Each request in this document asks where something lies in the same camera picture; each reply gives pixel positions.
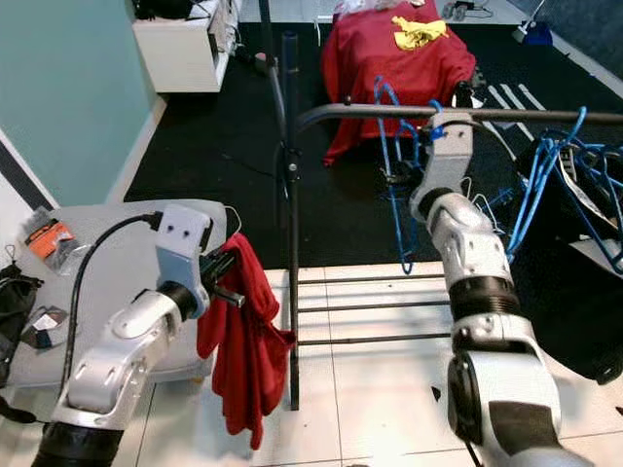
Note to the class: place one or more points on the blue plastic hanger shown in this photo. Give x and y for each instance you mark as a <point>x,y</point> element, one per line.
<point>395,204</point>
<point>537,199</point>
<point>584,156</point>

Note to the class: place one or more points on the red shirt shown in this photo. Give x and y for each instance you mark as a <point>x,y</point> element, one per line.
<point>243,360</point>

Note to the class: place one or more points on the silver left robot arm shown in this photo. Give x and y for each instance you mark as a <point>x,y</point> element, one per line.
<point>117,370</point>

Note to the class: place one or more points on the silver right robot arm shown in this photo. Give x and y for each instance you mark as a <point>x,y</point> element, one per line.
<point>467,243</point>

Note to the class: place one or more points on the black metal clothes rack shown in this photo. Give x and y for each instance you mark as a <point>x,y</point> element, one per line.
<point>292,243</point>

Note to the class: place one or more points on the grey upholstered ottoman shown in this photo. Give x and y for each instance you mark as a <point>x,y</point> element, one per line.
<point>117,253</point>

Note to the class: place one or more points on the yellow cloth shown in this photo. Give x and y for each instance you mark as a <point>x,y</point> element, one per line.
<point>417,34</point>

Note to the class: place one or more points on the orange packet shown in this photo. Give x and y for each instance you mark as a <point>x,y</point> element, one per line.
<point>54,236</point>

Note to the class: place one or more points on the white plastic bag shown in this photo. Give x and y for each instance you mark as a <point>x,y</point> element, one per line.
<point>370,6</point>

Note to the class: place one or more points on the small dark charger device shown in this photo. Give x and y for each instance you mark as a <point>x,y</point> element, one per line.
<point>456,10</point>

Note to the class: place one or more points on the black and white packet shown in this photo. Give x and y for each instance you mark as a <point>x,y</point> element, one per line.
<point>49,324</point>

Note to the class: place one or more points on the small grey box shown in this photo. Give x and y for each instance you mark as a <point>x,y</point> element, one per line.
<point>261,63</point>

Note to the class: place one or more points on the blue mop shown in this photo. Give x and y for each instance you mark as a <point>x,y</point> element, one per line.
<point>535,34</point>

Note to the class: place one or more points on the light grey folded garment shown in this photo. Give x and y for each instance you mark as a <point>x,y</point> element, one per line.
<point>599,253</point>

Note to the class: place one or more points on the small black floor scrap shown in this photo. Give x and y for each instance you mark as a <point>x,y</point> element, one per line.
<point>436,393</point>

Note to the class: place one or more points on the white cabinet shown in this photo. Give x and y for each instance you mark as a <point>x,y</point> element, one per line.
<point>175,53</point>

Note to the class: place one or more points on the black printed t-shirt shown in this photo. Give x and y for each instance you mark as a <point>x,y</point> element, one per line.
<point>574,321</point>

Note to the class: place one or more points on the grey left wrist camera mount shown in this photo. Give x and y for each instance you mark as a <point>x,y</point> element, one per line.
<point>183,238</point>

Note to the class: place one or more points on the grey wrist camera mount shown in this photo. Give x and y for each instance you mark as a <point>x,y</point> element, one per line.
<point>448,151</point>
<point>183,238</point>

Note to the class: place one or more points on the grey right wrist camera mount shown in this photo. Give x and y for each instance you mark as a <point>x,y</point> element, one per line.
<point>448,151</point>

